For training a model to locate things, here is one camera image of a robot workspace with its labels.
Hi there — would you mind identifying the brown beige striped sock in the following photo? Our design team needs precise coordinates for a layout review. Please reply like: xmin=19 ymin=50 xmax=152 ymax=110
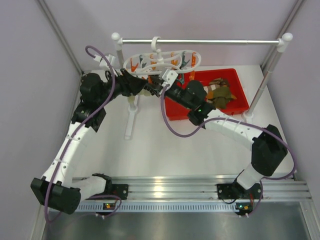
xmin=203 ymin=77 xmax=230 ymax=95

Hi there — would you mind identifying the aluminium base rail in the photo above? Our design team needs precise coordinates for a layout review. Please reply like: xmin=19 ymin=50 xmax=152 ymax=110
xmin=74 ymin=175 xmax=312 ymax=215

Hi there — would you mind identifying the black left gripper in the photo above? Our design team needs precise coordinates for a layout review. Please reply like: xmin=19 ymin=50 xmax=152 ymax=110
xmin=97 ymin=68 xmax=148 ymax=107

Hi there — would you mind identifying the orange clothes peg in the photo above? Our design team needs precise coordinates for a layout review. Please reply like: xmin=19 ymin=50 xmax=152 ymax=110
xmin=148 ymin=75 xmax=157 ymax=88

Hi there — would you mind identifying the red plastic tray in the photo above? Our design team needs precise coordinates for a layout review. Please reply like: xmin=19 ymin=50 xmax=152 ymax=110
xmin=178 ymin=68 xmax=249 ymax=115

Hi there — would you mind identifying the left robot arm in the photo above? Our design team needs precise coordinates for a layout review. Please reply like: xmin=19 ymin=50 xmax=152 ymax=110
xmin=30 ymin=68 xmax=148 ymax=215

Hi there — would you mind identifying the white metal drying rack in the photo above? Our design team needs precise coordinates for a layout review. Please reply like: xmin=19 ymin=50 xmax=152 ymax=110
xmin=110 ymin=31 xmax=294 ymax=141

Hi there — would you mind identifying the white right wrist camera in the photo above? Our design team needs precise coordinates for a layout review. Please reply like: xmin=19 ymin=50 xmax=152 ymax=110
xmin=159 ymin=68 xmax=179 ymax=87

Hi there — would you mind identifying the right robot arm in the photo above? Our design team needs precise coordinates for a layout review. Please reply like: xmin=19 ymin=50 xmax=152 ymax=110
xmin=144 ymin=79 xmax=288 ymax=200

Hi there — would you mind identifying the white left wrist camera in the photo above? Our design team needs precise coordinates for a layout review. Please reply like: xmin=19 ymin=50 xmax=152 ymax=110
xmin=93 ymin=53 xmax=116 ymax=70

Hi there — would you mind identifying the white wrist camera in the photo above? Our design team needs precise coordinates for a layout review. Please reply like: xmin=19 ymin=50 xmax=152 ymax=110
xmin=93 ymin=53 xmax=116 ymax=70
xmin=159 ymin=68 xmax=179 ymax=87

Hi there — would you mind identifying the pale green sock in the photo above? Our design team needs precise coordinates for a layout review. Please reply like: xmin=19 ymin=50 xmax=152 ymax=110
xmin=128 ymin=89 xmax=152 ymax=104

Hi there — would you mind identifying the white round clip hanger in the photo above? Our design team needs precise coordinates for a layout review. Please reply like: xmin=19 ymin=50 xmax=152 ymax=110
xmin=121 ymin=36 xmax=202 ymax=76

